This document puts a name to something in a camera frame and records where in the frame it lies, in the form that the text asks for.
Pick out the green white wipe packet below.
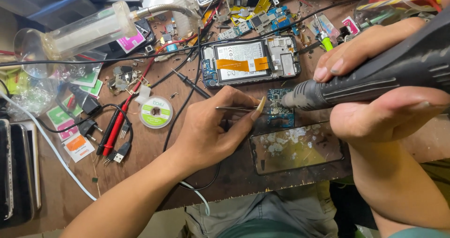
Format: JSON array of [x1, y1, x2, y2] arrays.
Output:
[[71, 64, 103, 88], [79, 79, 104, 98]]

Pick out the person's right hand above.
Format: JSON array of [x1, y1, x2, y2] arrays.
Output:
[[313, 16, 450, 144]]

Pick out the black phone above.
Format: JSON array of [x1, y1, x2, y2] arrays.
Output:
[[94, 17, 156, 60]]

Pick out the stack of phones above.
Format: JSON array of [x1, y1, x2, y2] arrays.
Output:
[[0, 119, 42, 229]]

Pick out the crumpled clear plastic bag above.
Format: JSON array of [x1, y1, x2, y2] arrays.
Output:
[[6, 77, 60, 122]]

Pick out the pile of metal shield parts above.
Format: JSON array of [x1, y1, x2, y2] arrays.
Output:
[[106, 64, 150, 96]]

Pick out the black multimeter probe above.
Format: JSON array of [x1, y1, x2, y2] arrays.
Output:
[[96, 107, 122, 156]]

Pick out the blue phone circuit board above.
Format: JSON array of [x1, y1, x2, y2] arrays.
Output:
[[266, 88, 296, 128]]

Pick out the dark grey hot air handle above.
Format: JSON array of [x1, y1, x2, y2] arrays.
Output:
[[281, 6, 450, 113]]

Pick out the red multimeter probe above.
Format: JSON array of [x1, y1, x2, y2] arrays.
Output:
[[102, 102, 129, 157]]

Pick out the pink white card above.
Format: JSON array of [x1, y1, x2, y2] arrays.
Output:
[[341, 16, 361, 36]]

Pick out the black probe lead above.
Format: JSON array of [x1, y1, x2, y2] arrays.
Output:
[[162, 26, 221, 191]]

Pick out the white paper scrap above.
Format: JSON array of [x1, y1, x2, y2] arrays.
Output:
[[134, 85, 152, 105]]

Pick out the black test probe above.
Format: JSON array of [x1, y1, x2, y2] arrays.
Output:
[[171, 68, 212, 100]]

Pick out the black power adapter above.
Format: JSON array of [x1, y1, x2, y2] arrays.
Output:
[[68, 84, 103, 116]]

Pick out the long black cable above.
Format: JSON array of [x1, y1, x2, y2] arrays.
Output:
[[0, 0, 363, 68]]

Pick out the red probe lead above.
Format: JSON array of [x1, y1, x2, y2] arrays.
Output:
[[121, 0, 229, 106]]

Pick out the orange white wipe packet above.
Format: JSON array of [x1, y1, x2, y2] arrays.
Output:
[[63, 134, 96, 163]]

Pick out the person's green shirt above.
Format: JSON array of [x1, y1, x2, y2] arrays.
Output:
[[216, 218, 311, 238]]

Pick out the black two-pin power plug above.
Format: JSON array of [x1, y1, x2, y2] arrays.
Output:
[[78, 119, 104, 142]]

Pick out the opened smartphone with battery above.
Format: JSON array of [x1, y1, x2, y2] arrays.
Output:
[[200, 34, 302, 89]]

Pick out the bare glass screen panel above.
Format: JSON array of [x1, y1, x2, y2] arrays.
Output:
[[248, 121, 345, 176]]

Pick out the green white solder wick spool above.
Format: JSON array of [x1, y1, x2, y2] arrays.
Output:
[[139, 96, 174, 129]]

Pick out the yellow flex strips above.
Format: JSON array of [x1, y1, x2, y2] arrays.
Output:
[[229, 0, 274, 21]]

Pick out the pink wipe packet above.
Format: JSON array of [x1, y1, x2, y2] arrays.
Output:
[[56, 118, 80, 141]]

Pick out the person's grey trousers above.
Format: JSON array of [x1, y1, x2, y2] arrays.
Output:
[[184, 181, 339, 238]]

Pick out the clear gooseneck lamp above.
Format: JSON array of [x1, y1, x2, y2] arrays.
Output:
[[13, 0, 203, 79]]

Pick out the black usb plug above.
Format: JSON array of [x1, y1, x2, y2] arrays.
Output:
[[106, 142, 131, 164]]

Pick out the green handled screwdriver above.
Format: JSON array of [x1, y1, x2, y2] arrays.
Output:
[[314, 14, 334, 52]]

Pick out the person's left hand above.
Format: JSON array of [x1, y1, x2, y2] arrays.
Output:
[[172, 85, 266, 172]]

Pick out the steel tweezers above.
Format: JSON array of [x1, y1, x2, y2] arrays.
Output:
[[215, 105, 272, 114]]

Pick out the pink white packet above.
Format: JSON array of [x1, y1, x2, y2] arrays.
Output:
[[116, 30, 147, 54]]

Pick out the clear screwdriver packet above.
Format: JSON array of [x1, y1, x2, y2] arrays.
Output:
[[309, 13, 341, 39]]

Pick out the clear bag with straws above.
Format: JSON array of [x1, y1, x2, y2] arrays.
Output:
[[354, 0, 444, 30]]

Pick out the pile of small circuit boards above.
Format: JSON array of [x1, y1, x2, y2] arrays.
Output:
[[217, 5, 300, 40]]

